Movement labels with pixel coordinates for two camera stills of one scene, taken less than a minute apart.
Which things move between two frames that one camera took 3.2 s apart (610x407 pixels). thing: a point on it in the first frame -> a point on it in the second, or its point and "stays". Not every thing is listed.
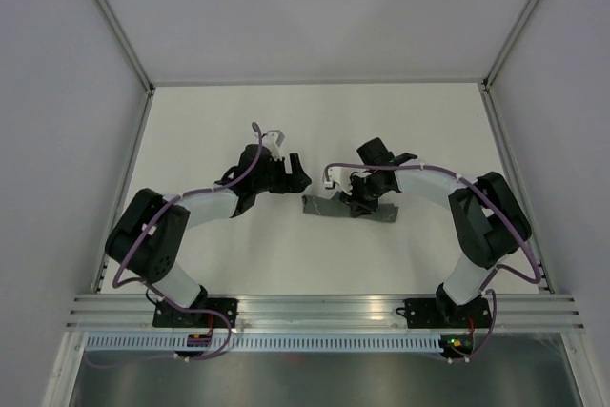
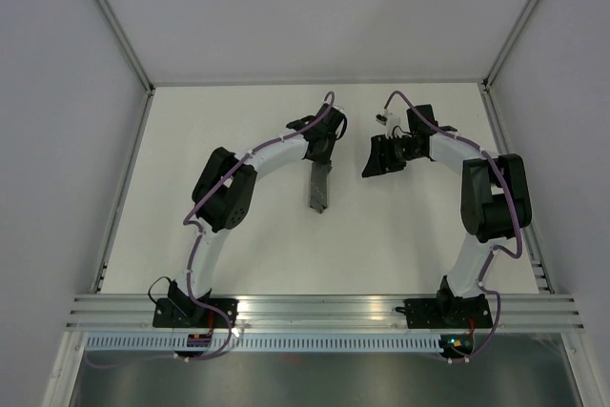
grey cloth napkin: [335, 207] -> [318, 185]
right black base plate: [443, 313] stays
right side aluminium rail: [513, 177] stays
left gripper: [294, 183] -> [326, 156]
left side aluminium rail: [106, 273] stays
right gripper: [355, 202] -> [377, 164]
